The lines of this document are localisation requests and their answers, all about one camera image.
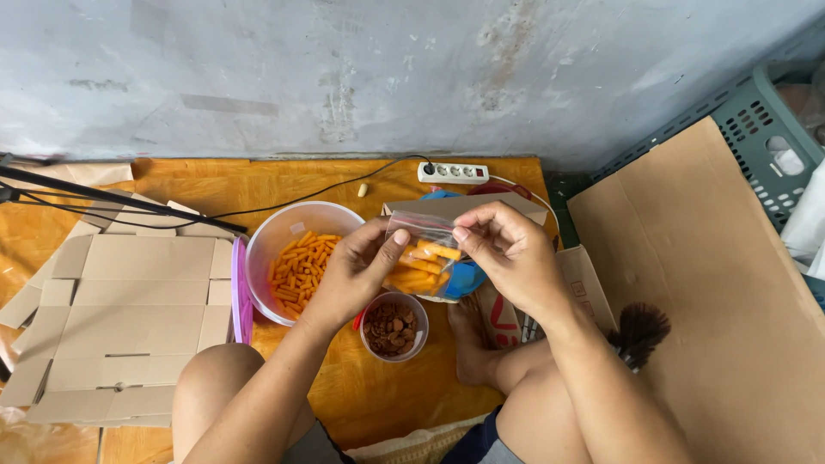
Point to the person's left hand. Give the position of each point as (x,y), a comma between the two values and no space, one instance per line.
(351,277)

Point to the person's right hand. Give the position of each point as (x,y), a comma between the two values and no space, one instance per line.
(522,264)

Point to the clear zip plastic bag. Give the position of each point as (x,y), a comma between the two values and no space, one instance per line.
(425,225)

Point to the small red plastic piece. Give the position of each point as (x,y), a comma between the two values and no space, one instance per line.
(358,320)

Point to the heap of orange snack sticks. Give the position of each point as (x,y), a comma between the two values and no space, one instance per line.
(300,270)

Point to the blue plastic container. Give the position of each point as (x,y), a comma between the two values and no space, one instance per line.
(467,280)

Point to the cardboard box with red print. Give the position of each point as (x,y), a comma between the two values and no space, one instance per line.
(583,283)

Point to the brown snack pieces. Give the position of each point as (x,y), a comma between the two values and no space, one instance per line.
(390,328)

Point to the small portion orange snack sticks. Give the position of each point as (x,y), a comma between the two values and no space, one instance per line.
(419,265)

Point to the large clear plastic bowl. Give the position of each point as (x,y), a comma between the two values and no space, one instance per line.
(283,225)

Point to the small clear plastic tub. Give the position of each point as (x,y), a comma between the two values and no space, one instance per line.
(394,358)

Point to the person's right leg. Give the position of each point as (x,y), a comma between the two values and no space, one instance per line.
(477,354)

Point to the person's leg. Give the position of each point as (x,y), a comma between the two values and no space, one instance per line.
(206,380)
(477,354)

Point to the purple plastic lid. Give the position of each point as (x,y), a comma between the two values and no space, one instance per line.
(242,303)

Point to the white power strip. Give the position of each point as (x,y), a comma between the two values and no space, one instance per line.
(451,173)

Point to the orange wood pattern floor mat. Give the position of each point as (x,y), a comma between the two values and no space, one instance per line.
(361,393)

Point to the dark bristle brush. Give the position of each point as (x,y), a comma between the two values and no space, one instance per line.
(638,328)

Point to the person's left leg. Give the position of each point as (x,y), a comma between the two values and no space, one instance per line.
(206,380)

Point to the beige woven mat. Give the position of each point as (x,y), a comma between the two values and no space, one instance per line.
(412,448)

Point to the person's grey navy shorts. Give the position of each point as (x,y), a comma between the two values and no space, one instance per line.
(477,446)

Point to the large brown cardboard sheet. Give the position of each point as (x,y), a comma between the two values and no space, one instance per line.
(709,290)

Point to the stack of flat cardboard boxes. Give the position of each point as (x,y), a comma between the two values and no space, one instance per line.
(129,309)

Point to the black tripod leg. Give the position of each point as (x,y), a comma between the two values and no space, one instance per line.
(129,198)

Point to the grey plastic basket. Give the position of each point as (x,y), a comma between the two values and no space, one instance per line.
(747,122)

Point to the brown paper sheet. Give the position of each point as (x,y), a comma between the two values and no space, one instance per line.
(96,173)

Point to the white plastic bag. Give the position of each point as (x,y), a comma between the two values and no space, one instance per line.
(805,219)

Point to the clear crumpled plastic bag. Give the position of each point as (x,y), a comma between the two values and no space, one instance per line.
(32,441)

